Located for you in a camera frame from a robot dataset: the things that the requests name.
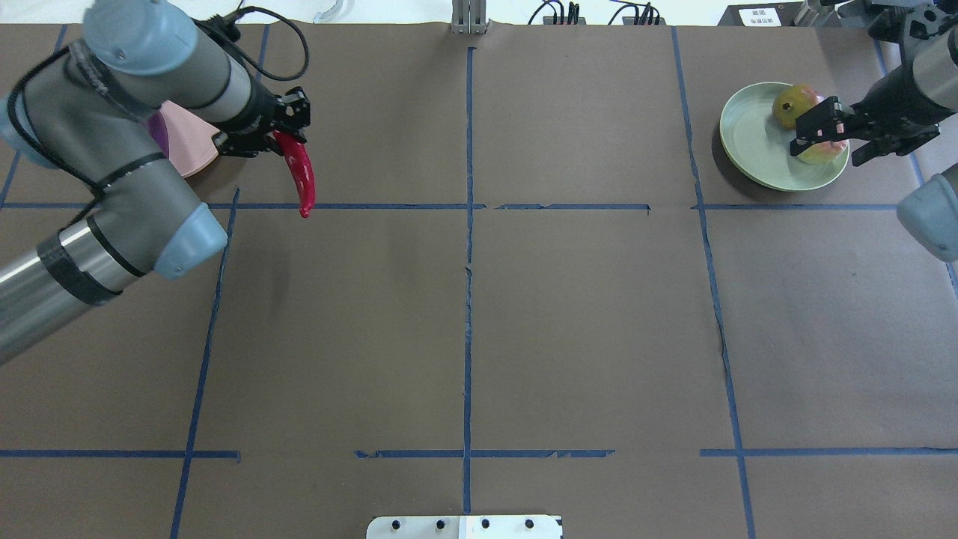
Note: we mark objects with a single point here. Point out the red yellow apple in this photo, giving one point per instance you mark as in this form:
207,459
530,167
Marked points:
794,101

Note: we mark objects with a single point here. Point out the aluminium frame post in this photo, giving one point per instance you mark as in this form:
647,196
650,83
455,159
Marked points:
469,17

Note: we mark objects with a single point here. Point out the purple eggplant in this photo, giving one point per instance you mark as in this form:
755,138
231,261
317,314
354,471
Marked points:
159,131

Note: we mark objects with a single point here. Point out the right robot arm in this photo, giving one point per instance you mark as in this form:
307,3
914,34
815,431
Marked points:
925,36

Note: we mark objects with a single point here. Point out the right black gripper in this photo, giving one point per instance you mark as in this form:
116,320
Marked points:
889,102

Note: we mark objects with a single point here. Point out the green plate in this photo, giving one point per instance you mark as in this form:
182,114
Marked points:
759,146

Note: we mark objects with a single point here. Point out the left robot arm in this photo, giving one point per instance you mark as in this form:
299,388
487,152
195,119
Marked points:
84,110

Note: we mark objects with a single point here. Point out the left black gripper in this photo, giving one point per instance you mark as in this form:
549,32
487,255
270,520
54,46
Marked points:
255,114

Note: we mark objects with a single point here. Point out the red chili pepper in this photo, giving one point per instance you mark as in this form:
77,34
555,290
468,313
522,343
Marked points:
299,164

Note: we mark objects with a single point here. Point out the pink plate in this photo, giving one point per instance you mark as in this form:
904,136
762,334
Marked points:
191,140

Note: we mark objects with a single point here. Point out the pale green pink peach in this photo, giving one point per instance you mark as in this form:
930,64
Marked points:
823,152

